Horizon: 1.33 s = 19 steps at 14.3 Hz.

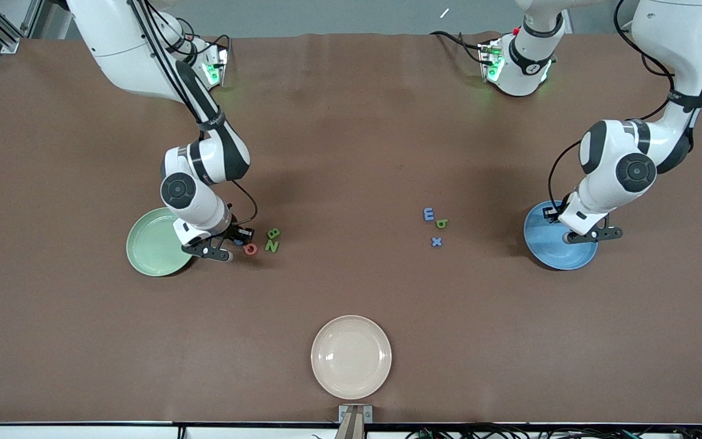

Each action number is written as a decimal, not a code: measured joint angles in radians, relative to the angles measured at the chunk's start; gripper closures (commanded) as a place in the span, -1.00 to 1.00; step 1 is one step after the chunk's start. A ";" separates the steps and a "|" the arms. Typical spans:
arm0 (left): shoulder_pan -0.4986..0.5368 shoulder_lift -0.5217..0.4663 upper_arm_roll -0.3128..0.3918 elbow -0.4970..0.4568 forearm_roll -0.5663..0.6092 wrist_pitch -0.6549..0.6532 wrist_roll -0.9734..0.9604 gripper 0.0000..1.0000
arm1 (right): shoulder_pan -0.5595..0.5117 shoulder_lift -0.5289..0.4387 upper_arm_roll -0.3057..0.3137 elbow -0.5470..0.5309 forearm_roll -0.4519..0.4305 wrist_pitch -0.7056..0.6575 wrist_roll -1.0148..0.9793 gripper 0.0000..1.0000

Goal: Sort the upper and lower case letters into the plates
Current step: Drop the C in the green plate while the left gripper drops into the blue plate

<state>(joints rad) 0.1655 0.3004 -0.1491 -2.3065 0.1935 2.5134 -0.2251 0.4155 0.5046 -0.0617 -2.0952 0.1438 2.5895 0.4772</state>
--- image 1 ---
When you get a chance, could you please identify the tangled black cables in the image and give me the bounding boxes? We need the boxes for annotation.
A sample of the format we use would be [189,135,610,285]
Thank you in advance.
[406,423,702,439]

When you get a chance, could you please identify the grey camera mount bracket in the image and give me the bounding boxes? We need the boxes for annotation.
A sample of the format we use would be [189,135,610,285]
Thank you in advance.
[336,404,374,439]

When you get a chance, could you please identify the black base power cable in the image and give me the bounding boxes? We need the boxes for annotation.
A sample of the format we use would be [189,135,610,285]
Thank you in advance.
[429,30,487,65]
[190,18,233,62]

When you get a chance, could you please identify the beige plate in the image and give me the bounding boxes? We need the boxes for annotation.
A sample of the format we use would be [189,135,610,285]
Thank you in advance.
[311,315,392,401]

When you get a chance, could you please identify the light green plate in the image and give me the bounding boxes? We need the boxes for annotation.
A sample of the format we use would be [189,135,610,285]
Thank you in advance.
[126,207,194,277]

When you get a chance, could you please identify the aluminium frame profile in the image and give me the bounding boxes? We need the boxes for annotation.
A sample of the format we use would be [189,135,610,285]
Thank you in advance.
[0,0,44,54]

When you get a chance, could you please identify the brown table cover mat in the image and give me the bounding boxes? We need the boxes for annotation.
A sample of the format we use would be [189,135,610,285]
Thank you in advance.
[0,32,702,426]

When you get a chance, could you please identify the blue plate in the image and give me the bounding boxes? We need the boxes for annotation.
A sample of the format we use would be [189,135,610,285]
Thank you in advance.
[523,200,599,271]

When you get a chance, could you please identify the white table edge rail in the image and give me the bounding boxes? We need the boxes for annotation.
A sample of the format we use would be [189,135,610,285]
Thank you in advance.
[0,421,702,439]

